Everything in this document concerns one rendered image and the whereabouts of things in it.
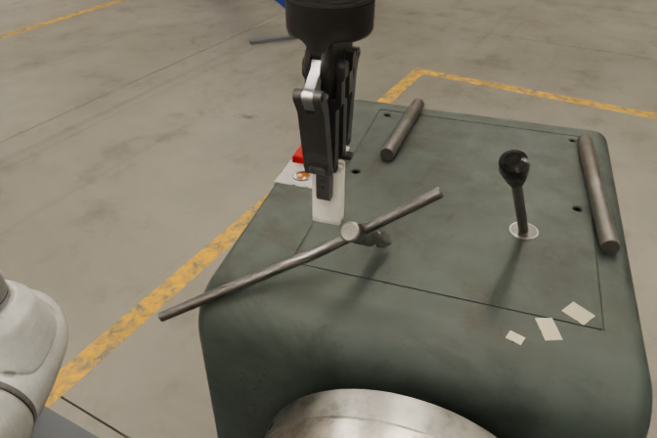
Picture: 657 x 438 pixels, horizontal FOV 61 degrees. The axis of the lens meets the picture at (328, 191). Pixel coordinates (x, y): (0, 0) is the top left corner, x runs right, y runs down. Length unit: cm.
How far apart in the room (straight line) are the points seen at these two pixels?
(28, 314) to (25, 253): 203
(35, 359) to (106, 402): 124
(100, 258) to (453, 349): 237
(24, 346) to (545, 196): 79
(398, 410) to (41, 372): 63
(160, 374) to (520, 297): 175
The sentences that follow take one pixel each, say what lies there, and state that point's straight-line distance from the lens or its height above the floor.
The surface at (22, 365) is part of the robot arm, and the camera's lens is 99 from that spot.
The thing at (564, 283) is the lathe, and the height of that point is 126.
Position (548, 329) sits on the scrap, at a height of 126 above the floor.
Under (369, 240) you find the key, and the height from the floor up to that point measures 131.
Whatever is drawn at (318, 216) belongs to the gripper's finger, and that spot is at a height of 135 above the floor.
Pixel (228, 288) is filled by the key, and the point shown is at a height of 127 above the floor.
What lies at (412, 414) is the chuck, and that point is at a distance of 56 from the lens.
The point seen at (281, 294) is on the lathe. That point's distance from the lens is 64.
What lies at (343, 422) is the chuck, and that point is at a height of 123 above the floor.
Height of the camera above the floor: 169
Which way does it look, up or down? 33 degrees down
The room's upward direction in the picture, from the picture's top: straight up
